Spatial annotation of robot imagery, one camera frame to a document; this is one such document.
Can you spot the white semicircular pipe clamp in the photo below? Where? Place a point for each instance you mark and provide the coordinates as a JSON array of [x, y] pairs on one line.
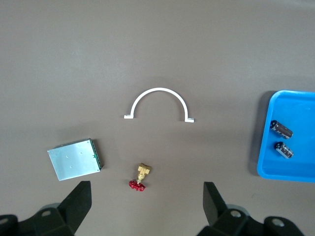
[[160, 89]]

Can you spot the blue plastic tray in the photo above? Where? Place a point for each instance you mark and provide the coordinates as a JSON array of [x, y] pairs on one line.
[[300, 110]]

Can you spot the silver metal power supply box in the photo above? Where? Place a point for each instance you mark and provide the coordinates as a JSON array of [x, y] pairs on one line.
[[73, 159]]

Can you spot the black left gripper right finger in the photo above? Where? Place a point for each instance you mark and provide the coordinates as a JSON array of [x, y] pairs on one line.
[[216, 211]]

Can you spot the brown table mat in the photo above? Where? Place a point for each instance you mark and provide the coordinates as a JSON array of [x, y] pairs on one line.
[[73, 73]]

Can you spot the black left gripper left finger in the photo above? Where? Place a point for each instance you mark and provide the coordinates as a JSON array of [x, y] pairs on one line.
[[71, 211]]

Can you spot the brass valve red handwheel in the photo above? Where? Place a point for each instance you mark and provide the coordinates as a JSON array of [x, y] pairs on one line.
[[144, 170]]

